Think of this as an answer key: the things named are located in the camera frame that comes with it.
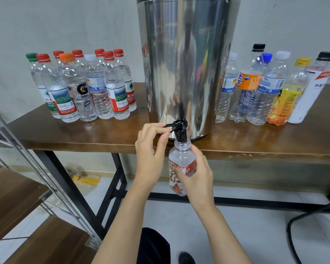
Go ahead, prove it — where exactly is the person's right hand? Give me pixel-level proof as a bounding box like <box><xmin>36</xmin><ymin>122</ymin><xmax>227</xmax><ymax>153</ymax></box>
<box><xmin>170</xmin><ymin>144</ymin><xmax>215</xmax><ymax>212</ymax></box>

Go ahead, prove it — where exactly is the person's left hand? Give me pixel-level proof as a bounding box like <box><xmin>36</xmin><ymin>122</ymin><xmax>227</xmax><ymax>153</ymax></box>
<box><xmin>135</xmin><ymin>122</ymin><xmax>172</xmax><ymax>190</ymax></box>

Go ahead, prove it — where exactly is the white patterned label plastic bottle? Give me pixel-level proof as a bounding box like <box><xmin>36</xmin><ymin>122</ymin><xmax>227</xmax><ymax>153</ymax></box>
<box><xmin>168</xmin><ymin>139</ymin><xmax>198</xmax><ymax>196</ymax></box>

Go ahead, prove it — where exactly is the white-cap blue-label bottle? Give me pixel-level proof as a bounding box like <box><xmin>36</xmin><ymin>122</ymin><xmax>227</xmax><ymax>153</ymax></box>
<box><xmin>84</xmin><ymin>54</ymin><xmax>114</xmax><ymax>120</ymax></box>

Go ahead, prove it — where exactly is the orange cap clear plastic bottle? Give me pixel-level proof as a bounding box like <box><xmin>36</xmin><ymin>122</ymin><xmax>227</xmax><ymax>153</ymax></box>
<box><xmin>58</xmin><ymin>52</ymin><xmax>98</xmax><ymax>122</ymax></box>

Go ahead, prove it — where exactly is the stainless steel water dispenser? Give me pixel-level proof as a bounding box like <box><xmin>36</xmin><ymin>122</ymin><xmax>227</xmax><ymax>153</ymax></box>
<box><xmin>136</xmin><ymin>0</ymin><xmax>242</xmax><ymax>142</ymax></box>

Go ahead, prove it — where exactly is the cluster of plastic bottles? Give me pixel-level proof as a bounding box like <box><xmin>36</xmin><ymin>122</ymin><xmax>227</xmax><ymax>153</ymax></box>
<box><xmin>214</xmin><ymin>43</ymin><xmax>330</xmax><ymax>127</ymax></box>

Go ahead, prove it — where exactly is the green label plastic water bottle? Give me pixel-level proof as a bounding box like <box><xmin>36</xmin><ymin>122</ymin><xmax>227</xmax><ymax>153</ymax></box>
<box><xmin>26</xmin><ymin>52</ymin><xmax>61</xmax><ymax>119</ymax></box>

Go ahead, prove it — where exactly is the wooden metal shelf rack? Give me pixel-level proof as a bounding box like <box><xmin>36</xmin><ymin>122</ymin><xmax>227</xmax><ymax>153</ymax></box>
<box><xmin>0</xmin><ymin>102</ymin><xmax>105</xmax><ymax>264</ymax></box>

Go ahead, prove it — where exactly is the person's left forearm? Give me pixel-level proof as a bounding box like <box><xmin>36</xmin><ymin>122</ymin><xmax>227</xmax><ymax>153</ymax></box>
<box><xmin>91</xmin><ymin>181</ymin><xmax>161</xmax><ymax>264</ymax></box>

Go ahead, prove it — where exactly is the person's right forearm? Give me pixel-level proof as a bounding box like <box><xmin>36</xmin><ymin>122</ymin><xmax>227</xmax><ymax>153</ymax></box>
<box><xmin>195</xmin><ymin>203</ymin><xmax>253</xmax><ymax>264</ymax></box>

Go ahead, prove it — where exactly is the person's black shoe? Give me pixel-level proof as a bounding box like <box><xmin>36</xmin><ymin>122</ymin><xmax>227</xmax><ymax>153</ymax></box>
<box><xmin>178</xmin><ymin>251</ymin><xmax>196</xmax><ymax>264</ymax></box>

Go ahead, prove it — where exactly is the person's black trouser leg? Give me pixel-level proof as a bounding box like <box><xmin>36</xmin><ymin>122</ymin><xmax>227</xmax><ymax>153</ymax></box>
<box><xmin>136</xmin><ymin>227</ymin><xmax>171</xmax><ymax>264</ymax></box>

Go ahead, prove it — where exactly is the yellow debris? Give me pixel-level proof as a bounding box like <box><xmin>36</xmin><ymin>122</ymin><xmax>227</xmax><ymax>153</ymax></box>
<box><xmin>71</xmin><ymin>174</ymin><xmax>101</xmax><ymax>186</ymax></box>

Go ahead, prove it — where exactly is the black metal table frame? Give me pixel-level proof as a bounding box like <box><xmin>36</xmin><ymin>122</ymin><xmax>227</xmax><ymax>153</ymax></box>
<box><xmin>33</xmin><ymin>148</ymin><xmax>330</xmax><ymax>240</ymax></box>

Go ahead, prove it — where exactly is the wooden stool with black frame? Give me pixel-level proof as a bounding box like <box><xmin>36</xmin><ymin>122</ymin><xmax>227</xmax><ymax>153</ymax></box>
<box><xmin>286</xmin><ymin>184</ymin><xmax>330</xmax><ymax>264</ymax></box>

